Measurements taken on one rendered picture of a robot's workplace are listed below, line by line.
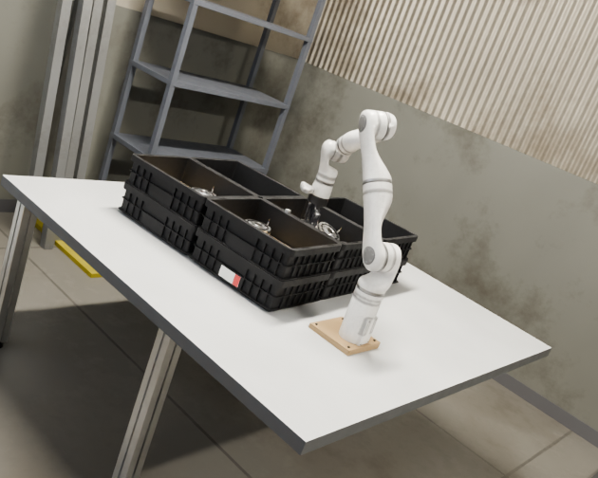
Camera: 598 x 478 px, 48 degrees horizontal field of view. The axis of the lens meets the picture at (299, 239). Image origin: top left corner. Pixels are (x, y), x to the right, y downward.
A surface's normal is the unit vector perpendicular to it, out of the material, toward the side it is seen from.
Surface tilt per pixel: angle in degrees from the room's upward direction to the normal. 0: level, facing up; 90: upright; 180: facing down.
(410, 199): 90
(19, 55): 90
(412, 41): 90
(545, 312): 90
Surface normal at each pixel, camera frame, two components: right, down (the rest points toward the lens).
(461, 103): -0.64, 0.01
